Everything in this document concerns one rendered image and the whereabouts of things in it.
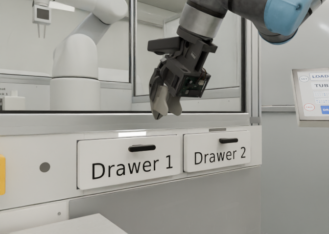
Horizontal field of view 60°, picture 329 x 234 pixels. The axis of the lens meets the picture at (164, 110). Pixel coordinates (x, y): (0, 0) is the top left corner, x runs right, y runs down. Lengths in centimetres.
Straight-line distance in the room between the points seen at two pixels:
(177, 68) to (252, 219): 74
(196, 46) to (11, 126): 40
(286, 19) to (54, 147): 51
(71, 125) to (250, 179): 68
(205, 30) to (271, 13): 12
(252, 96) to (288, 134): 126
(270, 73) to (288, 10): 193
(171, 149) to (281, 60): 169
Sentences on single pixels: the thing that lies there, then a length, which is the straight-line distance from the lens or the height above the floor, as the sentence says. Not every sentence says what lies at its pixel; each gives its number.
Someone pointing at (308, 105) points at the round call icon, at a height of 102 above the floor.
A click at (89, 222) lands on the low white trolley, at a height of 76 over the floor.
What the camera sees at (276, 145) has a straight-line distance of 236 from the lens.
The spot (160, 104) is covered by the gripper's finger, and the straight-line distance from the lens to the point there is 60.
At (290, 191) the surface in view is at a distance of 237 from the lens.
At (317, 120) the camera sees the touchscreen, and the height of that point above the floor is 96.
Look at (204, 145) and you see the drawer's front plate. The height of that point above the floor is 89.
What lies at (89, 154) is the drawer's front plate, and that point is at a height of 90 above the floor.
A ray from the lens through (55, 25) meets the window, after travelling 71.
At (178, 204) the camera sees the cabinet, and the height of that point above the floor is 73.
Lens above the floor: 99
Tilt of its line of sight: level
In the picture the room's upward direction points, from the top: straight up
